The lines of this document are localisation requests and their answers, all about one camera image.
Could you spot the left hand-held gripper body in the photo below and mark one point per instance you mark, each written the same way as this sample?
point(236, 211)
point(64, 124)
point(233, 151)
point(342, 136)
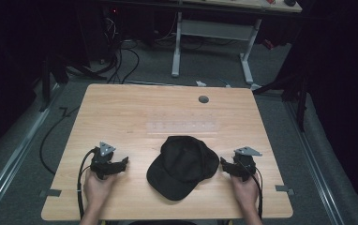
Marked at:
point(102, 157)

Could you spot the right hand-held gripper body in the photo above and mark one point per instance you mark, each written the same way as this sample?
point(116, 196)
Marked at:
point(246, 161)

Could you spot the black baseball cap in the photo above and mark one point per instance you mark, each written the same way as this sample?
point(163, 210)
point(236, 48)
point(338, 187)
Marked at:
point(183, 165)

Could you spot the person's right hand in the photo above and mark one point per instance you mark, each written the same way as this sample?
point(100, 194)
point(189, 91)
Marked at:
point(245, 192)

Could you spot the person's left hand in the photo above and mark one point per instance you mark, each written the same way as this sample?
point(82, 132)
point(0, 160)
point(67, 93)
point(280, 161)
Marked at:
point(97, 190)

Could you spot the grey tape piece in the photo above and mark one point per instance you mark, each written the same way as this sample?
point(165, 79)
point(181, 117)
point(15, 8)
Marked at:
point(284, 188)
point(50, 193)

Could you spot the clear plastic ruler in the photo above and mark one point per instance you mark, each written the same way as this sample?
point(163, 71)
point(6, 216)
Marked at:
point(183, 127)

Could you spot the black metal stand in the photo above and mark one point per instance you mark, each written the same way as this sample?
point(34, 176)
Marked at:
point(295, 93)
point(47, 81)

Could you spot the small white floor object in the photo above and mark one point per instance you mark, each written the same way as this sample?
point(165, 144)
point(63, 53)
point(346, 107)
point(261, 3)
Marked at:
point(201, 83)

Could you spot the desk with white legs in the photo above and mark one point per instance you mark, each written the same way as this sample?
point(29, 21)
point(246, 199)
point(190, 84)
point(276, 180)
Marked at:
point(213, 29)

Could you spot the metal floor rail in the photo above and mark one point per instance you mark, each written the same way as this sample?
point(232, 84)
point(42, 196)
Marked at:
point(14, 156)
point(314, 162)

